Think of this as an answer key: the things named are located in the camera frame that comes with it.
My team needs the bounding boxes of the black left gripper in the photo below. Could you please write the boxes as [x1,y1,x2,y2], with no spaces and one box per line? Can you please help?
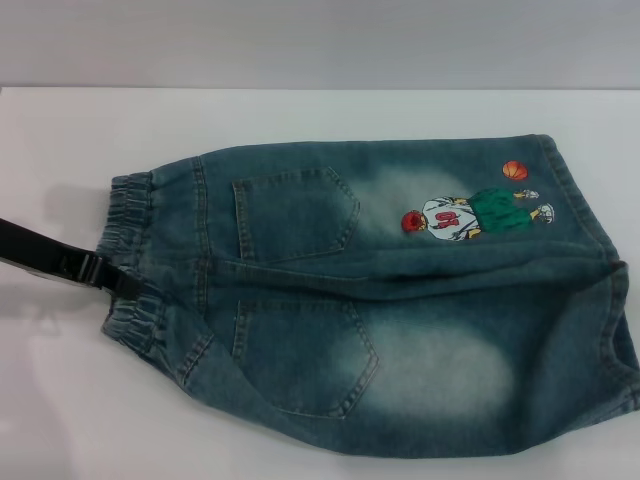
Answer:
[0,216,147,302]

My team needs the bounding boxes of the blue denim shorts with embroidery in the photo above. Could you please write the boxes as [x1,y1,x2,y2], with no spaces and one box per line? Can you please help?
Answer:
[98,132,640,462]

